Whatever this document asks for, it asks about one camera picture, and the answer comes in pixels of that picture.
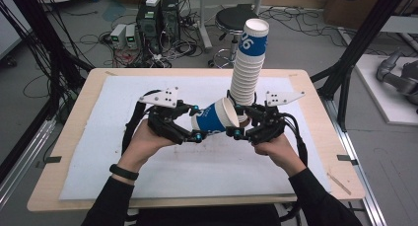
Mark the black wristband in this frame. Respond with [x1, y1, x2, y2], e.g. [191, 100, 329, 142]
[108, 163, 140, 182]

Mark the stack of white paper cups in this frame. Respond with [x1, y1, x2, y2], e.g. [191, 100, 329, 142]
[229, 18, 271, 124]

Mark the blue banded single paper cup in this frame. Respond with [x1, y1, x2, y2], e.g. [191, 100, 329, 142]
[190, 96, 242, 135]

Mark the person's left hand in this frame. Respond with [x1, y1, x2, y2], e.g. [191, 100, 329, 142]
[117, 118, 175, 175]

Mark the white bench power supply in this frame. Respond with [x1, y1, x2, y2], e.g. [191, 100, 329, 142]
[124, 24, 139, 50]
[109, 23, 128, 50]

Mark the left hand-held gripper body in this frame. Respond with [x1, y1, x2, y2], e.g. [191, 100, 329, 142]
[138, 86, 195, 146]

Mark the black frame with cable bundle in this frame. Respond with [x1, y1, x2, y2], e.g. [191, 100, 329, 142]
[0, 0, 96, 185]

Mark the grey metal table leg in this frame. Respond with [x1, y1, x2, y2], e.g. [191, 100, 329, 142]
[196, 0, 214, 53]

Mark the black tape strip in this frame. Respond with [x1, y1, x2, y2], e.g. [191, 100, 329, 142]
[336, 154, 360, 167]
[35, 155, 63, 170]

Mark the white foam mat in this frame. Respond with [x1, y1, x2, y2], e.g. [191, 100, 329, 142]
[58, 75, 332, 201]

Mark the black round stool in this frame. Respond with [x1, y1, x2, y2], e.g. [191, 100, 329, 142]
[207, 3, 255, 69]

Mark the black computer tower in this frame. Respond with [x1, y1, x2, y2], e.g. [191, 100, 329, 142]
[161, 0, 181, 42]
[135, 2, 165, 54]

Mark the dark wire cup holder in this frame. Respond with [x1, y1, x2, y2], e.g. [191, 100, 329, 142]
[226, 89, 258, 129]

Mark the brown cardboard box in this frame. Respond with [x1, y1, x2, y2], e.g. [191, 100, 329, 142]
[322, 0, 418, 32]

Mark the hand-held gripper black cable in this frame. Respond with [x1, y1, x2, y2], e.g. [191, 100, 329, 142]
[278, 112, 310, 222]
[120, 89, 163, 155]

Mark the left hand-held gripper black cable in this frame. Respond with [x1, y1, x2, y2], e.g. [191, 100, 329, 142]
[120, 89, 163, 155]

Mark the tangle of floor cables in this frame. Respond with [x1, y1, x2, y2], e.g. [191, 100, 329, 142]
[23, 0, 211, 101]

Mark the person's right hand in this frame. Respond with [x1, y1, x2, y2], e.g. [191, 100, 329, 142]
[251, 132, 308, 178]

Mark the right hand-held gripper black cable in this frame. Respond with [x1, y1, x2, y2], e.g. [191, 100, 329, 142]
[278, 112, 310, 222]

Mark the light wooden table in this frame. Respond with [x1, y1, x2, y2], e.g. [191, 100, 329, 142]
[27, 67, 367, 213]

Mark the white floor platform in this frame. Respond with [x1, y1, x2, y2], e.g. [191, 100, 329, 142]
[354, 53, 418, 127]

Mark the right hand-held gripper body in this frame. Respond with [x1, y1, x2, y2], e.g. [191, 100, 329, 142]
[245, 90, 307, 146]

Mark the aluminium rail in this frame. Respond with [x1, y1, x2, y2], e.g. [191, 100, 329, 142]
[319, 96, 388, 226]
[0, 114, 57, 208]

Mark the black metal frame post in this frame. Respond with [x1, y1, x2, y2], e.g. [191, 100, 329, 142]
[310, 0, 412, 132]

